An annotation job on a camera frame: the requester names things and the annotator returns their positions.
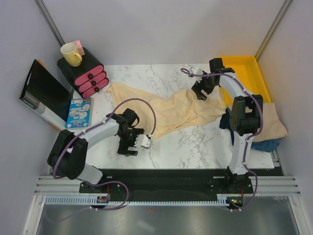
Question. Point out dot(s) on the corner aluminium post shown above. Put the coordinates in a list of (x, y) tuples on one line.
[(273, 27), (49, 21)]

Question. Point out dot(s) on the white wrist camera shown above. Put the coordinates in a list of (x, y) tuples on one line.
[(196, 71), (143, 141)]

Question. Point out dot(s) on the white cable duct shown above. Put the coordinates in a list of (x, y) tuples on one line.
[(237, 199), (76, 200)]

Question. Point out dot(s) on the black cardboard box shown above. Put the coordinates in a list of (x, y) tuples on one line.
[(46, 96)]

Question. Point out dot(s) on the folded blue t shirt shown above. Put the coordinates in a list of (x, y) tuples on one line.
[(265, 146)]

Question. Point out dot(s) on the cream yellow t shirt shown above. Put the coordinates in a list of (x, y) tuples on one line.
[(181, 110)]

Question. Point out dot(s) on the aluminium frame rail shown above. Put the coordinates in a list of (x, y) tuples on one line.
[(267, 186)]

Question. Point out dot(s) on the yellow ceramic mug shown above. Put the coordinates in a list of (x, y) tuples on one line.
[(71, 54)]

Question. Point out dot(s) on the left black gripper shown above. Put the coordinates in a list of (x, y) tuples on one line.
[(122, 149)]

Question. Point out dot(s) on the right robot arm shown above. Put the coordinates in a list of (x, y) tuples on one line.
[(246, 117)]

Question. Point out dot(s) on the blue picture book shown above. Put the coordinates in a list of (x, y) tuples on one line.
[(80, 113)]

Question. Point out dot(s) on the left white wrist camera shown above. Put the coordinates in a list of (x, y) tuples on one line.
[(143, 141)]

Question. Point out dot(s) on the right white cable duct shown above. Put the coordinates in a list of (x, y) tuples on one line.
[(237, 199)]

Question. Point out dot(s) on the folded navy t shirt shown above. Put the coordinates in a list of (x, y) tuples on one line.
[(225, 124)]

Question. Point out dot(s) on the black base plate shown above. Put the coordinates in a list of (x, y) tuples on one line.
[(169, 185)]

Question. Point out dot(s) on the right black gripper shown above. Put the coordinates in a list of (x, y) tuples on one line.
[(198, 86)]

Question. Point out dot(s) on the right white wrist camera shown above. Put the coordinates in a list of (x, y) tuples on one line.
[(196, 71)]

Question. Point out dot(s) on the right corner aluminium post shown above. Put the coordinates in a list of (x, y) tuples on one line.
[(273, 27)]

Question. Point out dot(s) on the black pink drawer unit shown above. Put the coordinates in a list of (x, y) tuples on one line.
[(87, 78)]

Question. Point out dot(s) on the left corner aluminium post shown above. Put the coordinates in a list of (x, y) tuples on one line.
[(49, 21)]

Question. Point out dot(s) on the folded beige t shirt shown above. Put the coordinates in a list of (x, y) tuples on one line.
[(272, 127)]

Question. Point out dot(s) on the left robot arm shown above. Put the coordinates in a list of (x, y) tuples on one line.
[(68, 155)]

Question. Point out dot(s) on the yellow plastic bin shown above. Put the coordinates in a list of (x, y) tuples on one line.
[(248, 72)]

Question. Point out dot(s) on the left white cable duct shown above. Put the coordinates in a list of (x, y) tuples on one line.
[(76, 200)]

